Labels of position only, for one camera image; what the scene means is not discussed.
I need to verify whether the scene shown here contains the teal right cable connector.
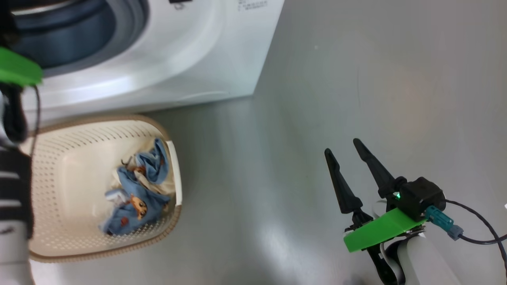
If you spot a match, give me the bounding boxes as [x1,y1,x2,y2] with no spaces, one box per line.
[425,205,464,241]

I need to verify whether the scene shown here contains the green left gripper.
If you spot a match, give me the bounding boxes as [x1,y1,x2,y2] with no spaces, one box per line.
[0,47,43,87]

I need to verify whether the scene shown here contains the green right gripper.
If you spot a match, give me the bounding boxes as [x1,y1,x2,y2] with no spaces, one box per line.
[324,138,426,253]

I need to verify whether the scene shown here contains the small printed text label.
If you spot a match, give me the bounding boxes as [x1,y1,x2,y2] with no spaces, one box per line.
[238,0,268,11]

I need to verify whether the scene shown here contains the thin black right cable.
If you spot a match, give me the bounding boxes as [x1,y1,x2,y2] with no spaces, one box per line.
[444,200,507,277]

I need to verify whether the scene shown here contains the blue and cream bear garment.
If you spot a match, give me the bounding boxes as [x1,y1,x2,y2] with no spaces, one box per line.
[99,137,172,237]

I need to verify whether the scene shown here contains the white front-load washing machine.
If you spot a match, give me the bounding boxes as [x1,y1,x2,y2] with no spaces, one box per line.
[0,0,285,121]

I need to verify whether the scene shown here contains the cream perforated laundry basket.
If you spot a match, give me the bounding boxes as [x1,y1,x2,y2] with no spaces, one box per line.
[19,115,183,263]

